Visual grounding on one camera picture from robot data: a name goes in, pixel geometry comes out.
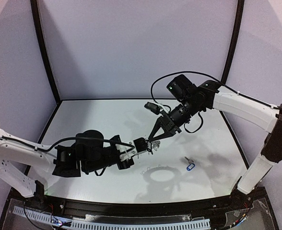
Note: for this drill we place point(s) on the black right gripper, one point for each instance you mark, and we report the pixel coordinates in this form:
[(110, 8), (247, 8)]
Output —
[(169, 123)]

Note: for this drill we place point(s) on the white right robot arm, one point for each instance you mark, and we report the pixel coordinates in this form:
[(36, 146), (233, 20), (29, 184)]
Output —
[(213, 94)]

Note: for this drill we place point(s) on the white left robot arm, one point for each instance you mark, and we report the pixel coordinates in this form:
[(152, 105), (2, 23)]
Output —
[(70, 157)]

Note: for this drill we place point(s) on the silver key blue tag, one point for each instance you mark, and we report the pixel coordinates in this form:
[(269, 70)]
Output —
[(191, 164)]

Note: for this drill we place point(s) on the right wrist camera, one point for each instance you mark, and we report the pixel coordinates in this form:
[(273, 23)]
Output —
[(157, 108)]

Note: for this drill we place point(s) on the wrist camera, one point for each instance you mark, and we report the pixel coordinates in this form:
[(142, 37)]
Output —
[(157, 108), (134, 148)]

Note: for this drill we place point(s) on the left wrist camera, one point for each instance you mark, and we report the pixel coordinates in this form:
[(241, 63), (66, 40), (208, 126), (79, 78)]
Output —
[(134, 148)]

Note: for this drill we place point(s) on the white slotted cable duct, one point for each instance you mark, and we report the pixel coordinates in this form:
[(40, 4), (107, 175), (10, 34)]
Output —
[(92, 222)]

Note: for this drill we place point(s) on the black front rail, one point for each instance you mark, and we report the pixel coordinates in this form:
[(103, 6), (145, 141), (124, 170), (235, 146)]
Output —
[(78, 208)]

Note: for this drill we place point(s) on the black right frame post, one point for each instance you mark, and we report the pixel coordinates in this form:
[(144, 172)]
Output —
[(233, 40)]

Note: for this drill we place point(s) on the black frame post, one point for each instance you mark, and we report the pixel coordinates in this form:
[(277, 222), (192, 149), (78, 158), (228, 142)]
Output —
[(233, 40), (43, 49)]

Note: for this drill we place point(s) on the black left frame post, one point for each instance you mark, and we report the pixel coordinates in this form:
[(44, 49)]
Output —
[(43, 49)]

